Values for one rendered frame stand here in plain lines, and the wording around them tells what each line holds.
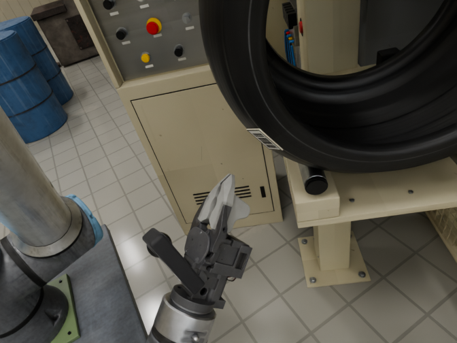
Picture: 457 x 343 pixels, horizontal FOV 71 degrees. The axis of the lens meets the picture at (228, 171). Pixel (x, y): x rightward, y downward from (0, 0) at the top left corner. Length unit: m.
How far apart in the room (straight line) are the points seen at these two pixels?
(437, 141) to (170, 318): 0.50
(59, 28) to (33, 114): 2.16
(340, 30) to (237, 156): 0.75
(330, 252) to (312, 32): 0.92
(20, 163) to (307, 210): 0.52
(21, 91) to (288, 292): 2.83
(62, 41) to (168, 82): 4.26
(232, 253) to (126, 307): 0.50
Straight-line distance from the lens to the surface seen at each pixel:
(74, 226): 0.83
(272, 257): 1.64
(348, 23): 0.90
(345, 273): 1.58
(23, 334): 0.99
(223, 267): 0.52
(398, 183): 0.80
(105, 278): 1.06
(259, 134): 0.54
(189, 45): 1.27
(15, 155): 0.56
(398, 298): 1.56
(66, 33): 5.45
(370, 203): 0.75
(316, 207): 0.68
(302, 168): 0.67
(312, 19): 0.88
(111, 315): 0.98
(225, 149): 1.42
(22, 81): 3.47
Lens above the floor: 1.35
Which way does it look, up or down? 39 degrees down
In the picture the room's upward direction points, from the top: 16 degrees counter-clockwise
